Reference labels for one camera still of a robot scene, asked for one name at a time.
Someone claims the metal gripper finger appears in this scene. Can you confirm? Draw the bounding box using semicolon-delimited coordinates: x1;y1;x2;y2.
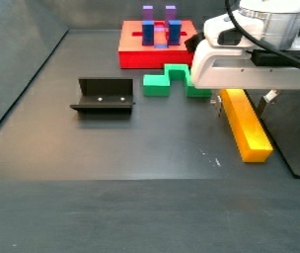
210;95;222;117
256;89;278;116

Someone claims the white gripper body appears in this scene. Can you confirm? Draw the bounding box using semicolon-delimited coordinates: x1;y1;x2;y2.
190;14;300;90

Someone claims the yellow rectangular block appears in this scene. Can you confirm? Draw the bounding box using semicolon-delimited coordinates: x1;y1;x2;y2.
219;89;273;163

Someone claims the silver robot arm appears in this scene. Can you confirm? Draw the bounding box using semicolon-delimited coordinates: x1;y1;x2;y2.
190;0;300;102

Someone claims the red slotted board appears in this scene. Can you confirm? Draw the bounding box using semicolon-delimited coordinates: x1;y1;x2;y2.
118;20;195;69

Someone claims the green zigzag block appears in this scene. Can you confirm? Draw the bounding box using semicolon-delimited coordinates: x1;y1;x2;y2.
142;63;211;98

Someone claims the dark blue U block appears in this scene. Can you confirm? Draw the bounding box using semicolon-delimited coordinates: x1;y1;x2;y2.
142;20;181;48

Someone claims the purple U block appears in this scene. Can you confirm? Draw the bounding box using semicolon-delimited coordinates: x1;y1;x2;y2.
142;5;175;27

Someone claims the black cable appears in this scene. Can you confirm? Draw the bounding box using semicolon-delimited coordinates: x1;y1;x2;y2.
223;0;300;87

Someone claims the black angle bracket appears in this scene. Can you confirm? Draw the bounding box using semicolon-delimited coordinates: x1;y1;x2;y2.
69;77;134;113

